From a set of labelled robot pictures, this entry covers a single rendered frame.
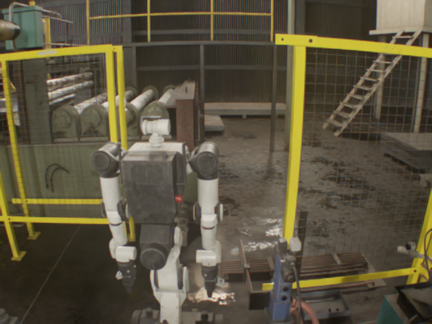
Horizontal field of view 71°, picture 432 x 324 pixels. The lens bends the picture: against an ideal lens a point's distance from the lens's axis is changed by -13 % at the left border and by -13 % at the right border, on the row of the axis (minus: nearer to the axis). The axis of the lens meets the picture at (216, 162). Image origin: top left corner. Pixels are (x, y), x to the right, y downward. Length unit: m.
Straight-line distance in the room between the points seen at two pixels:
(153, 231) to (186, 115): 1.98
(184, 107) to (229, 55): 9.27
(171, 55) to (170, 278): 11.06
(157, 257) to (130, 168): 0.39
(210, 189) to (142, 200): 0.29
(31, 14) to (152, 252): 2.75
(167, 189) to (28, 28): 2.64
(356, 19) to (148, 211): 12.96
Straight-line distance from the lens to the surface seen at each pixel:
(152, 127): 1.44
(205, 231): 1.56
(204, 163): 1.36
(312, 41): 1.72
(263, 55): 12.64
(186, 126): 3.32
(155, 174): 1.30
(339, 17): 13.60
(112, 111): 2.66
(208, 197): 1.46
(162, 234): 1.47
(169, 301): 1.93
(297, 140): 1.76
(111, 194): 1.54
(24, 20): 3.64
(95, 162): 1.46
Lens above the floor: 1.75
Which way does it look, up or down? 18 degrees down
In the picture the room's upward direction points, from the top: straight up
